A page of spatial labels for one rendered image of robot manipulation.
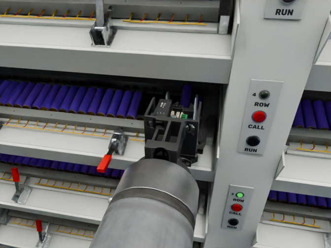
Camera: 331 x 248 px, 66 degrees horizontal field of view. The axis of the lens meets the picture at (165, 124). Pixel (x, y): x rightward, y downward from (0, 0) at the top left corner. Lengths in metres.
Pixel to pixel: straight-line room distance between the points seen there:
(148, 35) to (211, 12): 0.09
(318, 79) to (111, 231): 0.30
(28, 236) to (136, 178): 0.68
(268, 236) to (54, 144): 0.47
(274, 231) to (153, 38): 0.47
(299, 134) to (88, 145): 0.38
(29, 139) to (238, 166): 0.40
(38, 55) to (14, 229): 0.63
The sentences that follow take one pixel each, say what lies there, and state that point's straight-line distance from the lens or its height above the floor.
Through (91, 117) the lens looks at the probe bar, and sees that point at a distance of 0.50.
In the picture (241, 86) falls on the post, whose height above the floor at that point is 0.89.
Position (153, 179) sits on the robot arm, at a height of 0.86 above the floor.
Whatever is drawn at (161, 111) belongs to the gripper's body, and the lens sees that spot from 0.34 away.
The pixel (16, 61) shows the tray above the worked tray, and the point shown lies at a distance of 0.47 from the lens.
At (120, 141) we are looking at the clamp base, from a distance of 0.46.
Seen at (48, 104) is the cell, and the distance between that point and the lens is 0.58.
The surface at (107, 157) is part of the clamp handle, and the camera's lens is 0.43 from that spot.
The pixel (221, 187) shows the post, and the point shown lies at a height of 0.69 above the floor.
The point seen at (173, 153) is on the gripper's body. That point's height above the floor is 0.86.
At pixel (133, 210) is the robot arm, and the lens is 0.23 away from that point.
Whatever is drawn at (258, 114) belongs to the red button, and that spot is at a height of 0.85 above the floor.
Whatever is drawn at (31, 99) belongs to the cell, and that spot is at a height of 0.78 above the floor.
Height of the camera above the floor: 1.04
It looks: 34 degrees down
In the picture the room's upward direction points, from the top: straight up
